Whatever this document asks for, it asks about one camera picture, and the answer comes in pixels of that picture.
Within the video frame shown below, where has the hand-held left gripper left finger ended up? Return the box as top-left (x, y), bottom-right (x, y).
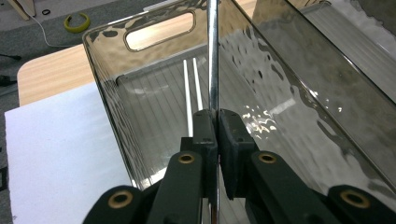
top-left (181, 108), bottom-right (219, 199)

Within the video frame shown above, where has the metal chopstick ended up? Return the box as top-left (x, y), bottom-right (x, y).
top-left (205, 0), bottom-right (221, 224)

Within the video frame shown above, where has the white chopstick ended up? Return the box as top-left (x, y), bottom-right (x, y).
top-left (191, 57), bottom-right (204, 111)
top-left (182, 59), bottom-right (194, 138)

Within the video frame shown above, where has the yellow tape roll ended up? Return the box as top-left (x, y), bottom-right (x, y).
top-left (64, 12), bottom-right (92, 35)

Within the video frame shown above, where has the white cable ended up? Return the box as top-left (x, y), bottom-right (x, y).
top-left (29, 13), bottom-right (73, 49)

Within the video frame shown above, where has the transparent grey plastic bin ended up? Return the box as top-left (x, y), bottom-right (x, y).
top-left (251, 0), bottom-right (396, 105)
top-left (82, 0), bottom-right (396, 224)

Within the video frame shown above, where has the white foam mat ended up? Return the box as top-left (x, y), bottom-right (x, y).
top-left (4, 81), bottom-right (134, 224)

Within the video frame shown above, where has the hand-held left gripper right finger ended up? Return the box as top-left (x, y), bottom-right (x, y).
top-left (219, 107), bottom-right (260, 201)

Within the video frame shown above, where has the short black cable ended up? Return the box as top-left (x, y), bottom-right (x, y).
top-left (0, 53), bottom-right (22, 62)

